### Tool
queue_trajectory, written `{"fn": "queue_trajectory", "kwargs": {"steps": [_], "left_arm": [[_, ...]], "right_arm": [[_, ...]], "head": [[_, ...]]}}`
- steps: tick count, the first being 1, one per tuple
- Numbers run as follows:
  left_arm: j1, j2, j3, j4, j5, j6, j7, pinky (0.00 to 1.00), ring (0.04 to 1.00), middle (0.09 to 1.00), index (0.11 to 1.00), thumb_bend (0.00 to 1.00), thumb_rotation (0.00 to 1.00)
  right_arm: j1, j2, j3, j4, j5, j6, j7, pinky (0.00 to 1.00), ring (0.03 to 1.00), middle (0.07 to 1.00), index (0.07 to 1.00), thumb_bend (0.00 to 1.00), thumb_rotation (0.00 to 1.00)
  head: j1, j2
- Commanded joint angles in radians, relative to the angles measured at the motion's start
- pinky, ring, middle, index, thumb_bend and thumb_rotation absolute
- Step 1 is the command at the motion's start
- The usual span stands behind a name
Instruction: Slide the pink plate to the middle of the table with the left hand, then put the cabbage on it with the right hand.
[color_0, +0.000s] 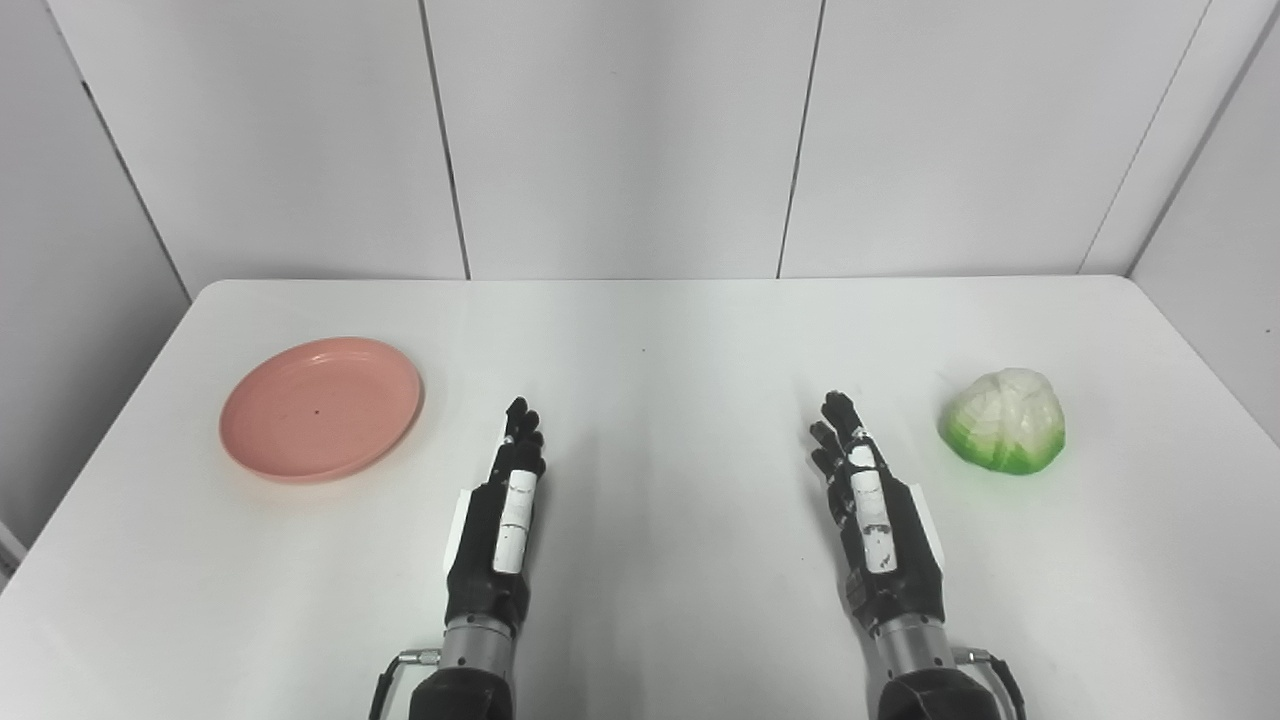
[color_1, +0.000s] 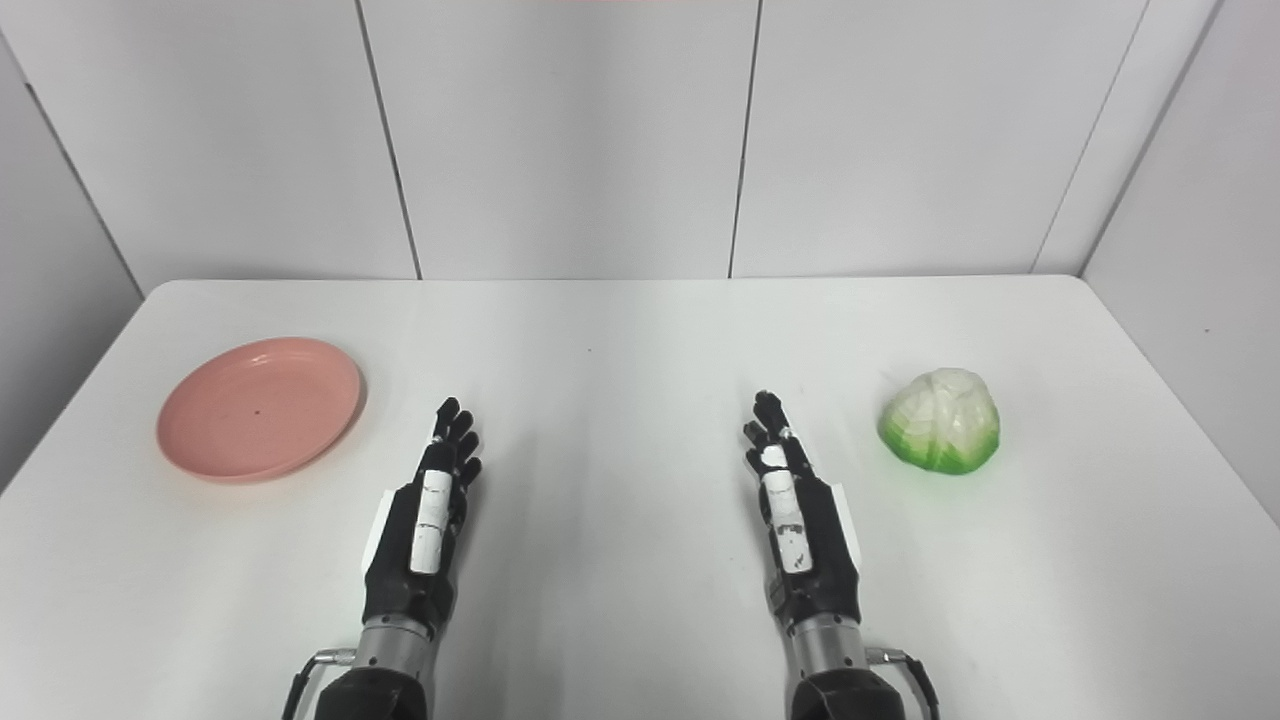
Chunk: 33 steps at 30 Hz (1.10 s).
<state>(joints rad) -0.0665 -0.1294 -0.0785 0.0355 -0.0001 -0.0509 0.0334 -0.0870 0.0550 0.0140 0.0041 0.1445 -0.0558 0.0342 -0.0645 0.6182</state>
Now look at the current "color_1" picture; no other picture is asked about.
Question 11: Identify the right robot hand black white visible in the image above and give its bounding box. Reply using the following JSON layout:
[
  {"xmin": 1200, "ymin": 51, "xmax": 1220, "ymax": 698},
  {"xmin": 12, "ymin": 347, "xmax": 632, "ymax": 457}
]
[{"xmin": 742, "ymin": 390, "xmax": 862, "ymax": 633}]

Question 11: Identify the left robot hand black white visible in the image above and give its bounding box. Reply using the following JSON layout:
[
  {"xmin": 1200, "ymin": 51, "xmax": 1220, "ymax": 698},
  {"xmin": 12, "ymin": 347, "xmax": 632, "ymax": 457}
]
[{"xmin": 361, "ymin": 397, "xmax": 484, "ymax": 639}]

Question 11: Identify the green white cabbage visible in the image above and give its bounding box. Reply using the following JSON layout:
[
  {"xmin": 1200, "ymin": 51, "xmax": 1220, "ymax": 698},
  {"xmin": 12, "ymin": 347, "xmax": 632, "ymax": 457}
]
[{"xmin": 877, "ymin": 367, "xmax": 1002, "ymax": 476}]

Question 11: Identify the pink plate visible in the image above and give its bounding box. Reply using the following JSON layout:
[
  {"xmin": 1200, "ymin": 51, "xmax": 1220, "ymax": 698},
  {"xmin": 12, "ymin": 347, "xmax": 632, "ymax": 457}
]
[{"xmin": 156, "ymin": 337, "xmax": 367, "ymax": 486}]

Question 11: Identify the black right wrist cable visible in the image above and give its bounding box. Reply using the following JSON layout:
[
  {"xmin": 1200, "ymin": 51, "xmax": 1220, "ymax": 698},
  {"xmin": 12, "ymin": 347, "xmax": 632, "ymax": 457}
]
[{"xmin": 865, "ymin": 646, "xmax": 941, "ymax": 720}]

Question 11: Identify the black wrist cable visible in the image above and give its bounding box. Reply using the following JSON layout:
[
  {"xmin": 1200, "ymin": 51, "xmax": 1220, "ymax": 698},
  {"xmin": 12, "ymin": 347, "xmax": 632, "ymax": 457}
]
[
  {"xmin": 281, "ymin": 649, "xmax": 357, "ymax": 720},
  {"xmin": 865, "ymin": 646, "xmax": 941, "ymax": 720}
]

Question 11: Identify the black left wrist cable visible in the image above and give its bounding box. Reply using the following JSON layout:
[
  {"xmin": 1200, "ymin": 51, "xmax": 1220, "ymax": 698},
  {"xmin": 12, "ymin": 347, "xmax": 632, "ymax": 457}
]
[{"xmin": 281, "ymin": 649, "xmax": 357, "ymax": 720}]

